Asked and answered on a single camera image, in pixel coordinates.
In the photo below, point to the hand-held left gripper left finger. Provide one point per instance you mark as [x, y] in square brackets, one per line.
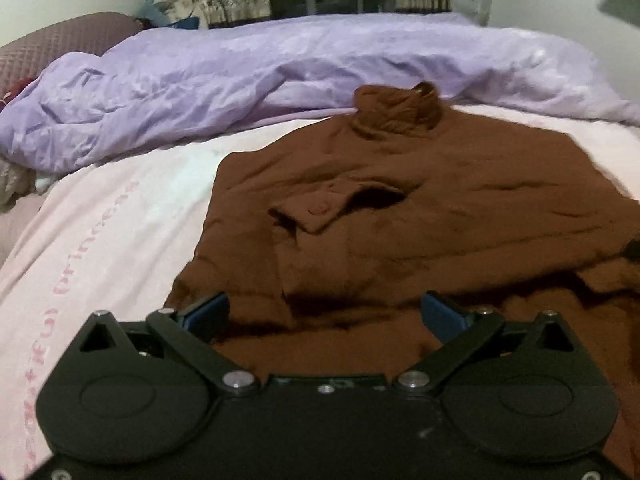
[209, 310]

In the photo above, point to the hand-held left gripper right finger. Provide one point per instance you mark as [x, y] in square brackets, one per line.
[440, 314]

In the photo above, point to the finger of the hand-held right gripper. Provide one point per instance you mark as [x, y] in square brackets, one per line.
[634, 250]

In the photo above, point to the brown turtleneck sweater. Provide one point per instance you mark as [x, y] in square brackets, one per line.
[450, 200]

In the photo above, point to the pile of clothes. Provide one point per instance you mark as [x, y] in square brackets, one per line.
[170, 5]

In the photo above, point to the pink printed bed sheet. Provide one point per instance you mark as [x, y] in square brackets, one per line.
[100, 260]

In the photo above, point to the mauve blanket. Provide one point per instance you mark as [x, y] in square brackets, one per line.
[17, 225]

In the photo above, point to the purple duvet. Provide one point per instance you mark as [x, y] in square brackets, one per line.
[225, 80]

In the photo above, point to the grey knit cloth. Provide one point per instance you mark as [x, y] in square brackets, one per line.
[17, 177]

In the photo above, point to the red cloth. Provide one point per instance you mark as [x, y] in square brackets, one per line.
[15, 87]

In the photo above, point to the maroon quilted pillow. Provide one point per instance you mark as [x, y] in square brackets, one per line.
[55, 40]

